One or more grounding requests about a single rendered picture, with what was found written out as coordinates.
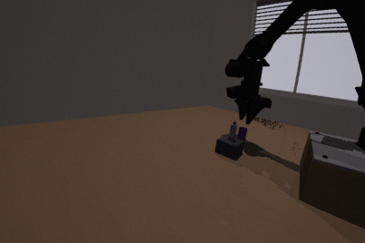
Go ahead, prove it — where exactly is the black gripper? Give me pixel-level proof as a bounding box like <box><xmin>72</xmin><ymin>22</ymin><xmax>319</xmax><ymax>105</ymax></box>
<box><xmin>235</xmin><ymin>78</ymin><xmax>272</xmax><ymax>124</ymax></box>

